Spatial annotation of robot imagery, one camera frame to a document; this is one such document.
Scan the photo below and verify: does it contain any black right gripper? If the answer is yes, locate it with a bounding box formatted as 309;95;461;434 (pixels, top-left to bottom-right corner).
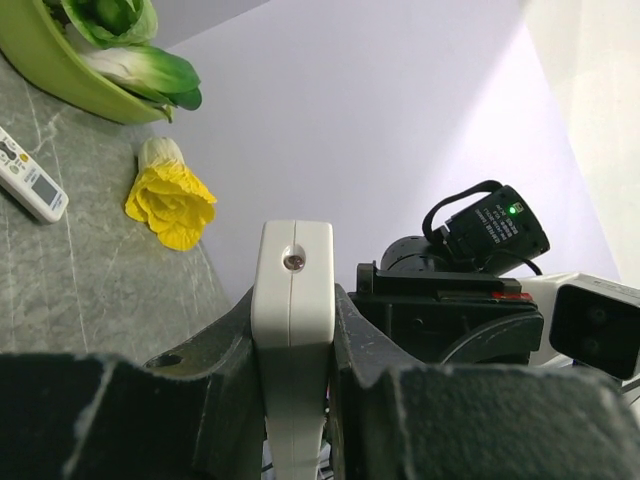
349;263;544;365

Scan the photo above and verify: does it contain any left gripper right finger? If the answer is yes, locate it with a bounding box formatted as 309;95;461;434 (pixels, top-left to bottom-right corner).
329;289;639;479

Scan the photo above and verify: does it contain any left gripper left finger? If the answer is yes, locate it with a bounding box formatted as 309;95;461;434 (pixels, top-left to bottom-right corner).
1;297;264;479

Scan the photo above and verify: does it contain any plain white remote control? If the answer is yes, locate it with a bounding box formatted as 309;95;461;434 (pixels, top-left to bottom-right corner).
251;220;335;479

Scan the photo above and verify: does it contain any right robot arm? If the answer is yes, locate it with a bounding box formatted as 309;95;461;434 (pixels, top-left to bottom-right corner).
350;180;639;380

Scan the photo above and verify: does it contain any white remote with buttons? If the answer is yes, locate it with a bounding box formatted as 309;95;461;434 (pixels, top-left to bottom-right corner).
1;129;69;224

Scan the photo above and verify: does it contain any yellow toy cabbage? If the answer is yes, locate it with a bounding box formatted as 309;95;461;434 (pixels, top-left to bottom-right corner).
124;137;217;251

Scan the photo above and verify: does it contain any green toy bok choy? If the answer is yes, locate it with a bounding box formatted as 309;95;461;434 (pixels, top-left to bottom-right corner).
77;46;202;111

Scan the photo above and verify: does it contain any green toy lettuce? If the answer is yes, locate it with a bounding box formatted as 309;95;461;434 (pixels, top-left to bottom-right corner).
43;0;158;49

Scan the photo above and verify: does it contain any green plastic basket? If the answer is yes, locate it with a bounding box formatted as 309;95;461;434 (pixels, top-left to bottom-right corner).
1;1;173;125

